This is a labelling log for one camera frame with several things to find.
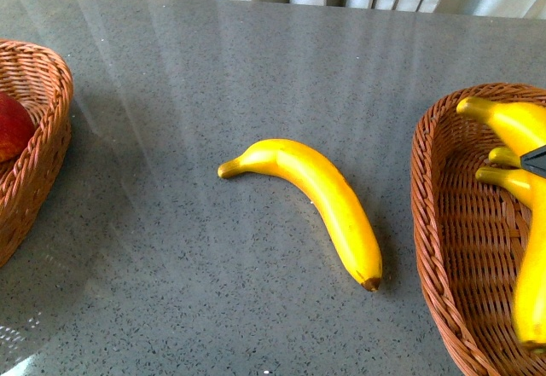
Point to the right brown wicker basket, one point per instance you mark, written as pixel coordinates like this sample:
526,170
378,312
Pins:
469,236

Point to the left brown wicker basket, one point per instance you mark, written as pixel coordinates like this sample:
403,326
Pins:
41,80

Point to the red apple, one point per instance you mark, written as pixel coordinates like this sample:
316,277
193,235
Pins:
17,128

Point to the brown wicker basket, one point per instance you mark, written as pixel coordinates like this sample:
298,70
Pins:
41,80
469,236

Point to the yellow banana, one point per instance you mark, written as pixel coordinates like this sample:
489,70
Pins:
504,156
320,180
529,292
520,125

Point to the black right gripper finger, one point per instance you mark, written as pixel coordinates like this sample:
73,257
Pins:
535,161

